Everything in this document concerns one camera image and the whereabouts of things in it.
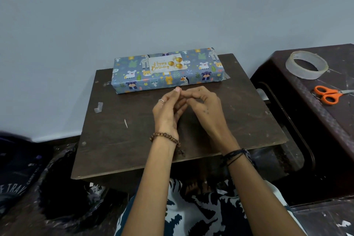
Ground person's left forearm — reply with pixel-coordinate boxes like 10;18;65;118
121;142;179;236

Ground brown beaded bracelet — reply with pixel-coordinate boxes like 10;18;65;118
149;132;184;155

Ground crumpled paper scraps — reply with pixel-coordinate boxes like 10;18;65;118
87;183;107;198

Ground brown plastic stool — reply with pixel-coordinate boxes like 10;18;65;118
250;44;354;206

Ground person's bare foot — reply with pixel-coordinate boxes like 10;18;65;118
184;179;208;195

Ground person's right hand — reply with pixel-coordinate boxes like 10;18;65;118
180;86;240;157

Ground person's right forearm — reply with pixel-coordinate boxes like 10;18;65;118
226;155;306;236

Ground black lined trash bin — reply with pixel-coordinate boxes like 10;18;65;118
36;144;128;231

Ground clear tape roll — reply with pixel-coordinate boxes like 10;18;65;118
285;50;329;80

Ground black thread bracelet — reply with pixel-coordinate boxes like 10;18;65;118
220;148;255;168

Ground orange handled scissors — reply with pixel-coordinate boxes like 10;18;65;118
314;86;354;106

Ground happy birthday card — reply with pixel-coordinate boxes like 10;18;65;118
148;53;185;73

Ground black purple backpack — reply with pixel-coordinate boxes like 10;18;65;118
0;132;46;217

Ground teal white patterned trousers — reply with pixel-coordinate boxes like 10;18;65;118
115;177;308;236

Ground person's left hand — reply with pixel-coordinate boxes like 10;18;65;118
152;86;189;137

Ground small dark wooden table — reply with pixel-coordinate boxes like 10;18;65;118
71;53;289;187

